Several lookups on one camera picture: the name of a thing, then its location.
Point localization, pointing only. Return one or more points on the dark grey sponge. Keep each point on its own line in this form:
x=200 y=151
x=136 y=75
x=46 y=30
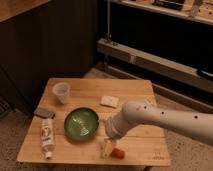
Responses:
x=44 y=113

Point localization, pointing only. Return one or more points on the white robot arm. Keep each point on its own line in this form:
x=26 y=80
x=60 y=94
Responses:
x=195 y=125

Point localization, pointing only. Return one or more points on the green bowl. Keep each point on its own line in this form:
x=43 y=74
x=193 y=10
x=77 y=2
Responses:
x=81 y=124

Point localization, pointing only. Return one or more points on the dark wooden cabinet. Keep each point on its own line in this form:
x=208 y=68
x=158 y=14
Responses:
x=57 y=39

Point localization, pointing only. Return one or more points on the white tube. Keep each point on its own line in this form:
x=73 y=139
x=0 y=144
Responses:
x=47 y=138

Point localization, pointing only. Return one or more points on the upper shelf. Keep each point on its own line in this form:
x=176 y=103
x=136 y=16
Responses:
x=194 y=10

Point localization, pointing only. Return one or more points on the wooden table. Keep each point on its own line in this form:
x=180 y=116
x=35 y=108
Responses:
x=143 y=145

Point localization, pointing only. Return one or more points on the clear plastic cup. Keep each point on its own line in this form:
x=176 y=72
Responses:
x=62 y=91

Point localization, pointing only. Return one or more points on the metal rail beam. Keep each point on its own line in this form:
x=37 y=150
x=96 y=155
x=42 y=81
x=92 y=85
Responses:
x=159 y=65

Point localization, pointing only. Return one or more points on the white sponge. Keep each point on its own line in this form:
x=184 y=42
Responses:
x=109 y=101

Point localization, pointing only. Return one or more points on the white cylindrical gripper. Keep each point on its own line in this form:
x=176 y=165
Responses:
x=116 y=127

